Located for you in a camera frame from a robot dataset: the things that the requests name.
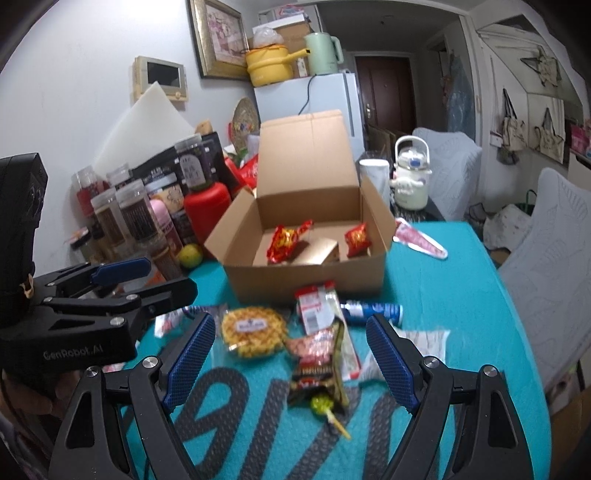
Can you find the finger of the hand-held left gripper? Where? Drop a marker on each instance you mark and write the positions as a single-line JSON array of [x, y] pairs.
[[120, 270], [166, 293]]

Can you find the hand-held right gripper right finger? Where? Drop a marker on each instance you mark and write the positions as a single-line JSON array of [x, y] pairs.
[[388, 360]]

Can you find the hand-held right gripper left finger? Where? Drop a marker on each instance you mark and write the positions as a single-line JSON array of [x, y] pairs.
[[190, 359]]

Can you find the clear wrapper packet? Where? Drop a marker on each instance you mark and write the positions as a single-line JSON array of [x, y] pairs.
[[168, 321]]

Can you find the white translucent snack packet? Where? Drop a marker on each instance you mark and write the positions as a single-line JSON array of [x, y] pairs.
[[429, 344]]

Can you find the yellow waffle snack packet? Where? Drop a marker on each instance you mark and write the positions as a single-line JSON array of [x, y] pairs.
[[251, 333]]

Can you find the brown red snack packet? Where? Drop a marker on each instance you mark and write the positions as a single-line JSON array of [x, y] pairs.
[[314, 360]]

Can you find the green lollipop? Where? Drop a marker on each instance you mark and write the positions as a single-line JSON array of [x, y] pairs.
[[321, 405]]

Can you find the white red label packet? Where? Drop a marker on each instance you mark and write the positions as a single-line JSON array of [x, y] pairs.
[[314, 307]]

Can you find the brown cardboard box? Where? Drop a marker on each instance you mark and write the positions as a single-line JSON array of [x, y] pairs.
[[304, 279]]

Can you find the person's left hand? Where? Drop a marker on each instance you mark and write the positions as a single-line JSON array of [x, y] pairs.
[[41, 392]]

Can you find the green lime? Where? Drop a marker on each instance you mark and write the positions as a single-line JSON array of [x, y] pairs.
[[190, 256]]

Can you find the blue tube packet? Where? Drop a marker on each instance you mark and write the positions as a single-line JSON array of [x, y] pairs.
[[375, 312]]

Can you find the clear spice jar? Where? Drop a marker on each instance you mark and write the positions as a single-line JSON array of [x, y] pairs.
[[107, 221], [138, 217]]

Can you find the pink bottle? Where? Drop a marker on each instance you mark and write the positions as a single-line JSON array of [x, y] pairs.
[[164, 230]]

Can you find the red filled jar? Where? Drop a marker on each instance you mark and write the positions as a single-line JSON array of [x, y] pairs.
[[87, 194]]

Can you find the red bottle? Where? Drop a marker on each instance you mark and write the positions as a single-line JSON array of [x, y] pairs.
[[205, 212]]

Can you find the black printed box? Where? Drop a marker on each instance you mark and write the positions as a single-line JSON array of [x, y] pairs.
[[157, 168]]

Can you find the pink white packet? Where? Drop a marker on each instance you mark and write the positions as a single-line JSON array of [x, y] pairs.
[[415, 240]]

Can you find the dark jar purple label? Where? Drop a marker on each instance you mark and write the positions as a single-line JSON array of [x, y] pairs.
[[191, 168]]

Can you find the small red snack packet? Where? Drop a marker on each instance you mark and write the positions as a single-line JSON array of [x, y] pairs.
[[358, 237]]

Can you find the gold flat box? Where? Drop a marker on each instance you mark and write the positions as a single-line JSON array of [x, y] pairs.
[[318, 254]]

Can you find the large red snack packet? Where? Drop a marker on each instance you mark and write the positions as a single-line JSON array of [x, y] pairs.
[[284, 242]]

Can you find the red plastic bag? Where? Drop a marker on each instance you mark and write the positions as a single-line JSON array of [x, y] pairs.
[[242, 173]]

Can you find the white foam board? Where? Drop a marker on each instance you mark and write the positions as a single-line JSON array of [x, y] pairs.
[[147, 124]]

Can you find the black side table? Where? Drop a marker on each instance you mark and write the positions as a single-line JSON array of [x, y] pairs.
[[434, 212]]

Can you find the cream water bottle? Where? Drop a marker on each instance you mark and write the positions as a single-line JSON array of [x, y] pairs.
[[411, 180]]

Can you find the white cup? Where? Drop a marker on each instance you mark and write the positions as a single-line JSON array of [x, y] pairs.
[[375, 177]]

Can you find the grey covered chair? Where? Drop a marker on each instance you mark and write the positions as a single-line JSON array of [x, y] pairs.
[[452, 175], [549, 258]]

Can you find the woven round plate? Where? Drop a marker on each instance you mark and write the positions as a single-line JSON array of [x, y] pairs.
[[244, 120]]

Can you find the flattened cardboard sheets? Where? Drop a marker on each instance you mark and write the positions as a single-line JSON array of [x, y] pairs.
[[381, 138]]

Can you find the yellow pot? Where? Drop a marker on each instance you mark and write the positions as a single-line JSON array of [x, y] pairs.
[[270, 64]]

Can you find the gold framed picture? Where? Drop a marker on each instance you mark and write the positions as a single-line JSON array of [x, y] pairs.
[[221, 37]]

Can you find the white fridge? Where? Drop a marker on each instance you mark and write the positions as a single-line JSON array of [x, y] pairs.
[[328, 94]]

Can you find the canvas tote bag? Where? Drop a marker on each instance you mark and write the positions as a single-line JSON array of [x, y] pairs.
[[512, 131], [551, 138]]

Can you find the dark brown door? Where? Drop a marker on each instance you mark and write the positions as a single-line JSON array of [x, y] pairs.
[[385, 92]]

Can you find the blue hanging cloth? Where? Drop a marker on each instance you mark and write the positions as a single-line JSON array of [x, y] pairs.
[[461, 97]]

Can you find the clear plastic bag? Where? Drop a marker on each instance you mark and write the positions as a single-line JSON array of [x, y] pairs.
[[264, 36]]

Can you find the green electric kettle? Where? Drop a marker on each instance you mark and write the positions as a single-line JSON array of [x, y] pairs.
[[321, 53]]

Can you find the cardboard carton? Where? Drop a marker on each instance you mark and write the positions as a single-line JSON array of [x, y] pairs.
[[293, 34]]

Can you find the wall intercom panel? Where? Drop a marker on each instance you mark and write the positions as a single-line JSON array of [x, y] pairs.
[[161, 76]]

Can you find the star wall decoration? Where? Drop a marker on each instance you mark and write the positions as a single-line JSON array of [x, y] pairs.
[[545, 69]]

